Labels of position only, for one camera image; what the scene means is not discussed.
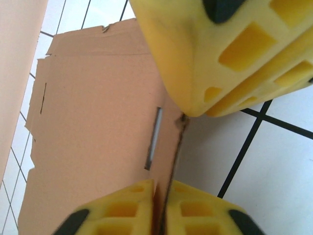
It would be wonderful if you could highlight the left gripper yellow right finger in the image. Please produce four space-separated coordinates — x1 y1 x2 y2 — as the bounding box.
165 180 266 235

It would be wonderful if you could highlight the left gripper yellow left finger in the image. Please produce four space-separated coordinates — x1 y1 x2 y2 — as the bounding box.
56 178 156 235

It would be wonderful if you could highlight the brown cardboard paper box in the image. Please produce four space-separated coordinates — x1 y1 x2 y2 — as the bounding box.
17 17 190 235

